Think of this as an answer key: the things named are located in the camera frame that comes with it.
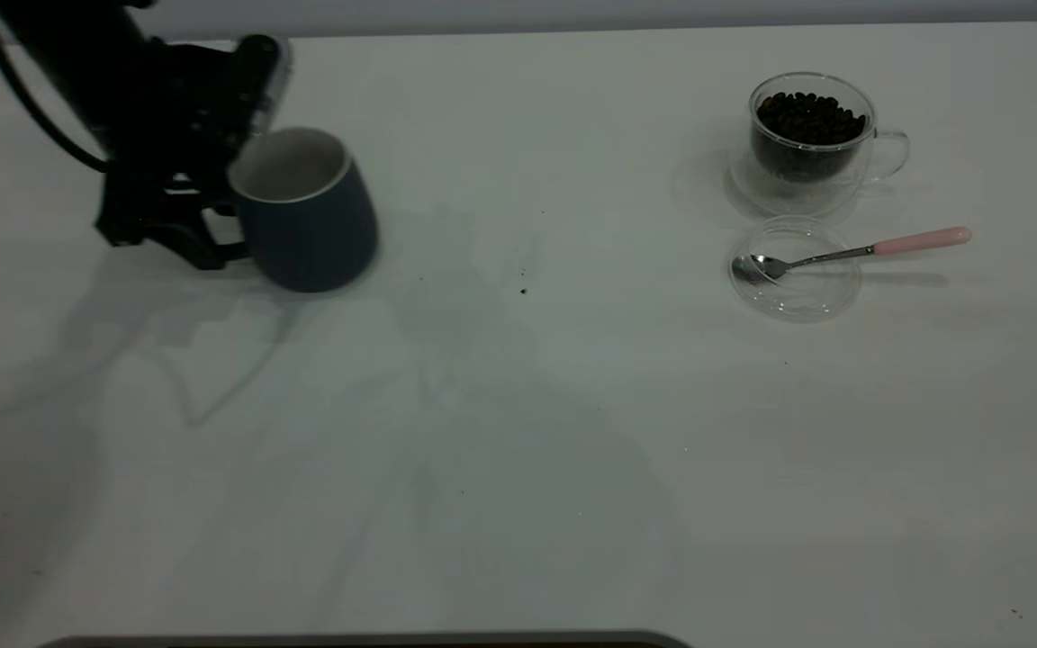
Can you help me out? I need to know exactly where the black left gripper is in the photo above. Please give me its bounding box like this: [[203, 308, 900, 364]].
[[94, 40, 254, 271]]

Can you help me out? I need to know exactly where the dark blue-grey ceramic mug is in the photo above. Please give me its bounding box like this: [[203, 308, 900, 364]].
[[212, 126, 380, 293]]

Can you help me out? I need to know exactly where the steel spoon with pink handle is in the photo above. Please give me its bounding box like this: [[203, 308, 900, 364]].
[[732, 227, 972, 285]]

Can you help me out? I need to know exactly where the clear round glass lid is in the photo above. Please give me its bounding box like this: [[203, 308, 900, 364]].
[[728, 216, 861, 322]]

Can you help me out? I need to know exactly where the heap of coffee beans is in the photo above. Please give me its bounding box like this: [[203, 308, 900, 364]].
[[755, 92, 868, 181]]

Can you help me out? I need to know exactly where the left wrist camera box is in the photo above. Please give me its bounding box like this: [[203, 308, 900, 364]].
[[230, 34, 293, 140]]

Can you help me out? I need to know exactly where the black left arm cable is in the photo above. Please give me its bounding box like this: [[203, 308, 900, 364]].
[[0, 0, 110, 174]]

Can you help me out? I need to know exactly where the clear double-wall glass cup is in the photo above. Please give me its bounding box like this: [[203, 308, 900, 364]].
[[730, 72, 911, 218]]

